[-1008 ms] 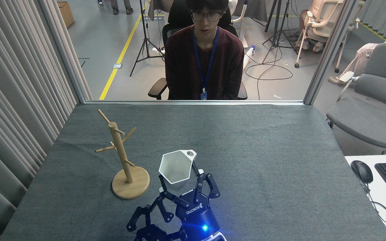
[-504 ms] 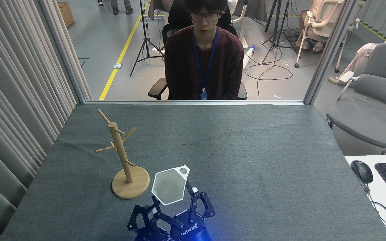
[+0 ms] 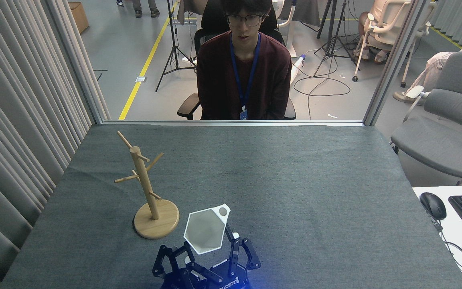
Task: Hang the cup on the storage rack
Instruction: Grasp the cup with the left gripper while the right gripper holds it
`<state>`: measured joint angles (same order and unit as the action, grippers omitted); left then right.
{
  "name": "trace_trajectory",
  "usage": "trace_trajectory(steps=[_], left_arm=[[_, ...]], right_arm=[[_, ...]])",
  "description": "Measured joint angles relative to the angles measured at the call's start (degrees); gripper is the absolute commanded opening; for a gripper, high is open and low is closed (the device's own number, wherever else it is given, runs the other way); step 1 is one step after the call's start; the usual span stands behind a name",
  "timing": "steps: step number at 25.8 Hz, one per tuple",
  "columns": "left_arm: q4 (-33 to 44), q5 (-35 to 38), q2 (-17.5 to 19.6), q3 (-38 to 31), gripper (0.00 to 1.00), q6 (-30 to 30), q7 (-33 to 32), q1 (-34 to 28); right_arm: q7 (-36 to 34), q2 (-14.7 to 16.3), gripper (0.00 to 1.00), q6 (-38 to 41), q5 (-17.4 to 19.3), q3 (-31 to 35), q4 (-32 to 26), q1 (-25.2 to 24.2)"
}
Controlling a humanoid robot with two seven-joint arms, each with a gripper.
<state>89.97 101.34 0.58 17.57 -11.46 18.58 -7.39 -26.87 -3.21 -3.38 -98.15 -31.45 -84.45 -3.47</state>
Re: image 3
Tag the black computer mouse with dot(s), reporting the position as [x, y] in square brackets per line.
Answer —
[433, 205]

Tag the black-rimmed glasses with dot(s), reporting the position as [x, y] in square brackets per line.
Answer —
[247, 19]

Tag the cardboard box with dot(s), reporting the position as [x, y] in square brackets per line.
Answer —
[79, 16]

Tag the seated person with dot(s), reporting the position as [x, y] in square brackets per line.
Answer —
[375, 12]

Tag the reclining person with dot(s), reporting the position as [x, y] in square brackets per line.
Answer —
[431, 70]

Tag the grey padded chair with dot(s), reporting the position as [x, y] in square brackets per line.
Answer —
[439, 144]

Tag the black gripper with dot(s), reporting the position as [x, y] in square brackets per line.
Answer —
[231, 283]
[179, 283]

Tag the silver frame post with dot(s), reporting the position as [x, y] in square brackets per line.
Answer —
[391, 64]
[80, 64]

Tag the white office chair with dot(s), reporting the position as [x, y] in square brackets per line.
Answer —
[391, 18]

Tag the wooden cup rack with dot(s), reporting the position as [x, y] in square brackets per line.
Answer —
[157, 220]

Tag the white hexagonal cup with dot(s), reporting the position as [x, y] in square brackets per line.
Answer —
[205, 230]

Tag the white desk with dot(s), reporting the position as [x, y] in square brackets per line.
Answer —
[455, 241]

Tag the white stand on wheels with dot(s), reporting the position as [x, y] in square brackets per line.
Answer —
[291, 40]

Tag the dark grey table cloth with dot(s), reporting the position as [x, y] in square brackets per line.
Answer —
[295, 180]

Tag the black tripod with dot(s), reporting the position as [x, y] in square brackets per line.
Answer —
[172, 40]
[332, 40]

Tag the black office chair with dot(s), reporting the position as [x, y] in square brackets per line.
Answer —
[187, 106]

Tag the standing person's legs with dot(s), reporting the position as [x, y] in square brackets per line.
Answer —
[142, 8]

